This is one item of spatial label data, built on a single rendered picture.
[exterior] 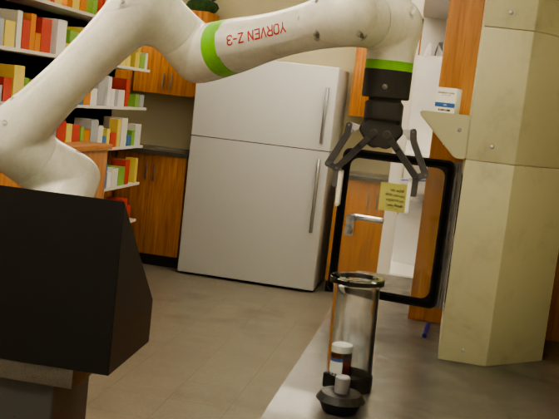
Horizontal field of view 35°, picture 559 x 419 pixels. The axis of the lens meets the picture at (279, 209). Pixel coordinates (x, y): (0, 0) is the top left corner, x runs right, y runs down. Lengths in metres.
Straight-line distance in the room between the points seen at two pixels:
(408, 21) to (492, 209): 0.57
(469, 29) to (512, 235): 0.62
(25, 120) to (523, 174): 1.10
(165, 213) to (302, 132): 1.37
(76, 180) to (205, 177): 5.30
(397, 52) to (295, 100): 5.37
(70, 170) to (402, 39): 0.76
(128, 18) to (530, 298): 1.13
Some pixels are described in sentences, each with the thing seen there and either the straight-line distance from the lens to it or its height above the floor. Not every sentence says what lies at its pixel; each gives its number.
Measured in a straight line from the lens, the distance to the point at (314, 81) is 7.05.
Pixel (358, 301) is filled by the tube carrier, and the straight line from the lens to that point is 1.75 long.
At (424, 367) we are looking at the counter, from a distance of 2.07.
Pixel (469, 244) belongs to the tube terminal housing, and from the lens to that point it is 2.10.
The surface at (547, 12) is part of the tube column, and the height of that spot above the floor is 1.76.
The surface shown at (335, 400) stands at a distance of 1.65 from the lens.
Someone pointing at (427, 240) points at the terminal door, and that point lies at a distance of 2.41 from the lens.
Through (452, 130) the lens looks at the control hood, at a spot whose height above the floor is 1.47.
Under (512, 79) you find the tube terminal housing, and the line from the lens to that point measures 2.08.
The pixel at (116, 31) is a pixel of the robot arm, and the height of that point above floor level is 1.60.
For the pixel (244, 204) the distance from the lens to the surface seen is 7.18.
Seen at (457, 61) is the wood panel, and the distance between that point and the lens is 2.45.
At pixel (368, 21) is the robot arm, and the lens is 1.62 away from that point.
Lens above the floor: 1.49
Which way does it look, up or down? 7 degrees down
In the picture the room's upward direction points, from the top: 7 degrees clockwise
